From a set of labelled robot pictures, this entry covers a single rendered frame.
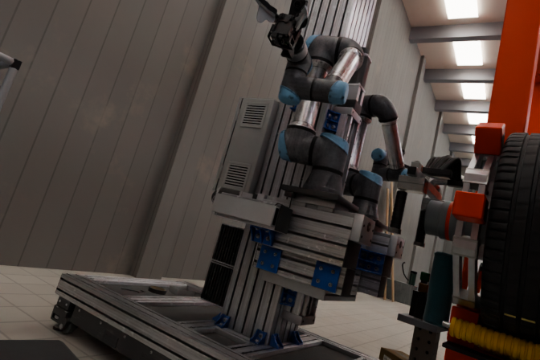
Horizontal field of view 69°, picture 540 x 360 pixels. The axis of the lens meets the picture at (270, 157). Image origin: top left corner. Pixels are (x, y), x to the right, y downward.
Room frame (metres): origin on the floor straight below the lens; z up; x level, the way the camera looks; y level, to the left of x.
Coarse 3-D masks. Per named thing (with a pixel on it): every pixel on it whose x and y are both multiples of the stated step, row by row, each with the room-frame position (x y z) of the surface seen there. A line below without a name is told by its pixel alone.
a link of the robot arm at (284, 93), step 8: (288, 72) 1.20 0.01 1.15; (296, 72) 1.19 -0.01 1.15; (304, 72) 1.20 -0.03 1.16; (288, 80) 1.20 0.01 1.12; (296, 80) 1.19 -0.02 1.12; (304, 80) 1.18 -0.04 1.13; (312, 80) 1.17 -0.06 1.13; (280, 88) 1.22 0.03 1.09; (288, 88) 1.19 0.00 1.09; (296, 88) 1.19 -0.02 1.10; (304, 88) 1.18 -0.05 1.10; (280, 96) 1.21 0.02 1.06; (288, 96) 1.20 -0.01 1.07; (296, 96) 1.20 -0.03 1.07; (304, 96) 1.20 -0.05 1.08; (288, 104) 1.25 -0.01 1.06; (296, 104) 1.24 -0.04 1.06
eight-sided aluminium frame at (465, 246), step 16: (480, 160) 1.22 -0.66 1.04; (496, 160) 1.21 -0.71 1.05; (464, 176) 1.14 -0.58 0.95; (480, 176) 1.11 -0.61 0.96; (480, 192) 1.11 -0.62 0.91; (464, 224) 1.15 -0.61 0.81; (480, 224) 1.11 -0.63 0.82; (464, 240) 1.12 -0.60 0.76; (464, 256) 1.13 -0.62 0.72; (480, 256) 1.53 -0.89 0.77; (464, 304) 1.24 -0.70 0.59; (480, 304) 1.33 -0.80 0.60
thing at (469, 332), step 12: (444, 324) 1.26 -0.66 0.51; (456, 324) 1.23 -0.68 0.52; (468, 324) 1.22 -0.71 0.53; (456, 336) 1.23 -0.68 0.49; (468, 336) 1.20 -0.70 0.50; (480, 336) 1.18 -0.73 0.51; (492, 336) 1.17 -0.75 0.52; (504, 336) 1.15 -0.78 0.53; (492, 348) 1.17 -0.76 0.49; (504, 348) 1.15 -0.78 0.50; (516, 348) 1.13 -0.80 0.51; (528, 348) 1.11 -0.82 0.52
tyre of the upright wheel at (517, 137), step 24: (504, 144) 1.13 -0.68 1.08; (528, 144) 1.07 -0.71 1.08; (504, 168) 1.05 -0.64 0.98; (528, 168) 1.02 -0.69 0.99; (504, 192) 1.03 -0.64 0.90; (528, 192) 1.00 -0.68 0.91; (504, 216) 1.02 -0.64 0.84; (528, 216) 0.99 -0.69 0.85; (504, 240) 1.02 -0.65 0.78; (528, 240) 0.99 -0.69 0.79; (504, 264) 1.04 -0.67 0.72; (528, 264) 1.00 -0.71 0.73; (504, 288) 1.06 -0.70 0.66; (528, 288) 1.02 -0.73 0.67; (504, 312) 1.10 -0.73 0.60; (528, 312) 1.05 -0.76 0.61; (528, 336) 1.12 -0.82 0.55
